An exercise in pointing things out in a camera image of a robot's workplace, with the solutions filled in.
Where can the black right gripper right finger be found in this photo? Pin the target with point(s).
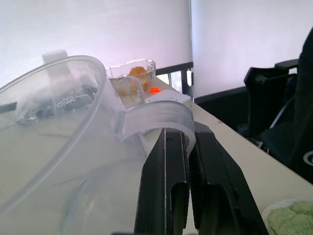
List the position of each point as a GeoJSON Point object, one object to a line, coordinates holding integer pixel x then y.
{"type": "Point", "coordinates": [220, 181]}

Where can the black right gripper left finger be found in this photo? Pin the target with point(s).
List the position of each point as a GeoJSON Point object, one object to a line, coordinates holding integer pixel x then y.
{"type": "Point", "coordinates": [156, 176]}

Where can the clear plastic blender jar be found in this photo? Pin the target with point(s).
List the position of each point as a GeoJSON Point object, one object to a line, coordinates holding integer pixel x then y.
{"type": "Point", "coordinates": [73, 137]}

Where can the white blender base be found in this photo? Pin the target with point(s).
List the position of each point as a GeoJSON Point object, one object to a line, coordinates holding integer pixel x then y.
{"type": "Point", "coordinates": [168, 96]}

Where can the orange segments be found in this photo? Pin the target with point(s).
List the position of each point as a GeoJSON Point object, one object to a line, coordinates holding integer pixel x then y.
{"type": "Point", "coordinates": [138, 73]}

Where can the green knitted cloth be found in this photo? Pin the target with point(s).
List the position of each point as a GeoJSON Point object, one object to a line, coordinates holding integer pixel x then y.
{"type": "Point", "coordinates": [291, 218]}

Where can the black office chair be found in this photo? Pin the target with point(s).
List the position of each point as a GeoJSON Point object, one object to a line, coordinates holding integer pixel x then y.
{"type": "Point", "coordinates": [281, 110]}

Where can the clear glass bowl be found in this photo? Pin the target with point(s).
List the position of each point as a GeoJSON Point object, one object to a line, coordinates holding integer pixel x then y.
{"type": "Point", "coordinates": [133, 78]}

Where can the white roller blind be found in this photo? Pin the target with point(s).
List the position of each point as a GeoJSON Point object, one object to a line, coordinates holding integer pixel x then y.
{"type": "Point", "coordinates": [93, 36]}
{"type": "Point", "coordinates": [247, 44]}

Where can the black window frame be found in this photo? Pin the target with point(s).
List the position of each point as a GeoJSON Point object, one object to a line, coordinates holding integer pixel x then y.
{"type": "Point", "coordinates": [181, 76]}

